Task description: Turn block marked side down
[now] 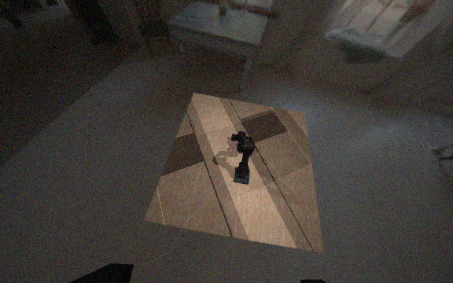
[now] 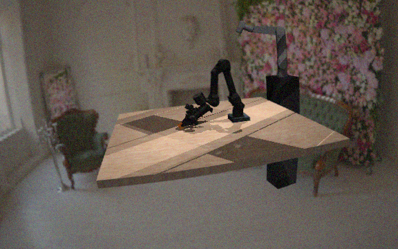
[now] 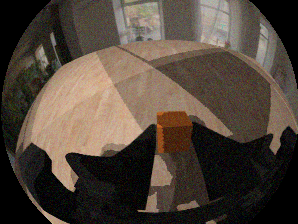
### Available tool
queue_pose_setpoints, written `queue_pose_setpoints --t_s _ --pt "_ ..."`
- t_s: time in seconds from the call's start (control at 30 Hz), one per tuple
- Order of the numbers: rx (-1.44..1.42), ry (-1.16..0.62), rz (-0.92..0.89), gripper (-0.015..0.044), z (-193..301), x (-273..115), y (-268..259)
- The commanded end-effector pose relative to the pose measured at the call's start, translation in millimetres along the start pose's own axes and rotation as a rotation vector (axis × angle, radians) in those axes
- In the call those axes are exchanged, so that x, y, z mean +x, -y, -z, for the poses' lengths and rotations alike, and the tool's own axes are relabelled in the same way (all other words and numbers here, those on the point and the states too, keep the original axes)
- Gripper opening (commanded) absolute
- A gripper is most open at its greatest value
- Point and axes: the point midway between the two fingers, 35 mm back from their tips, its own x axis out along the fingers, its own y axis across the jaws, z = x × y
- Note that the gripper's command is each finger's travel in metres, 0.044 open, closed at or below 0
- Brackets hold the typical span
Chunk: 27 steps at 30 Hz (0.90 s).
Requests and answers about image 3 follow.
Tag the orange block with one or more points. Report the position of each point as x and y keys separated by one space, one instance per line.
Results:
x=174 y=132

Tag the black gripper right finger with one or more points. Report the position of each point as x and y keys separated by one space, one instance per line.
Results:
x=221 y=158

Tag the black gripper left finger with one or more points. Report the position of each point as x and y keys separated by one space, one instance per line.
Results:
x=131 y=168

